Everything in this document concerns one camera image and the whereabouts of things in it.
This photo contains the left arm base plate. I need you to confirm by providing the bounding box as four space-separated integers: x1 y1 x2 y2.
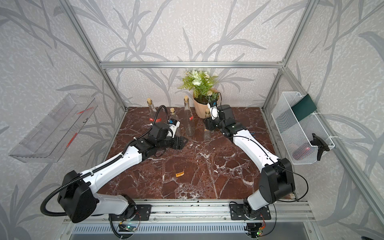
131 205 152 222

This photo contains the aluminium front rail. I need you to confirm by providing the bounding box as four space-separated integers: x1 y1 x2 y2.
135 199 315 224

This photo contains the green artificial plant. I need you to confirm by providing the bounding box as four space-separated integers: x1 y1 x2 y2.
178 70 218 104

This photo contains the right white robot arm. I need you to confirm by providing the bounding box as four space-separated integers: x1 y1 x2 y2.
205 102 296 215

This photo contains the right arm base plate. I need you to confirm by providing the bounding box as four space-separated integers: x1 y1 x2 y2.
229 201 272 221

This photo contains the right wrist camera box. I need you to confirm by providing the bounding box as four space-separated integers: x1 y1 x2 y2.
207 100 219 120

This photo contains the white mesh wall basket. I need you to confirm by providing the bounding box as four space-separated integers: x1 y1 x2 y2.
272 92 335 165

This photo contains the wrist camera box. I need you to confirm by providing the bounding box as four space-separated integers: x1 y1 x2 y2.
168 118 181 138
207 100 219 120

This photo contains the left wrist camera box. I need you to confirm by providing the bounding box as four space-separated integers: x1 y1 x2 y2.
168 118 181 138

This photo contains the short glass bottle gold label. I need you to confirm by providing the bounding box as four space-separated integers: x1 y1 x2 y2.
170 108 181 136

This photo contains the clear plastic wall shelf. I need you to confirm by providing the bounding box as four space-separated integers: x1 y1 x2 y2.
9 94 98 163

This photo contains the black spray bottle trigger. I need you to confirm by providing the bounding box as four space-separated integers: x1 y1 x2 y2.
310 133 330 161

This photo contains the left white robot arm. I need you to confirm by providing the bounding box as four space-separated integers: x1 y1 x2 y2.
40 119 188 223

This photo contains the dark green card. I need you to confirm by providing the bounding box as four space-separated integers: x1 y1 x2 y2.
291 94 317 122

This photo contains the pink flower pot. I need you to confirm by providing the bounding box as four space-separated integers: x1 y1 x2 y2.
193 88 219 119

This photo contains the tall slim glass bottle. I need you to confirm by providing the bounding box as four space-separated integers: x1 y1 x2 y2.
184 96 195 137

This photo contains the glass bottle with red label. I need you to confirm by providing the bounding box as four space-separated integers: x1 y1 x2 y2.
147 98 157 123

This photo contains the peeled gold label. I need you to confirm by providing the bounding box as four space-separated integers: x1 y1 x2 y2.
176 171 185 178

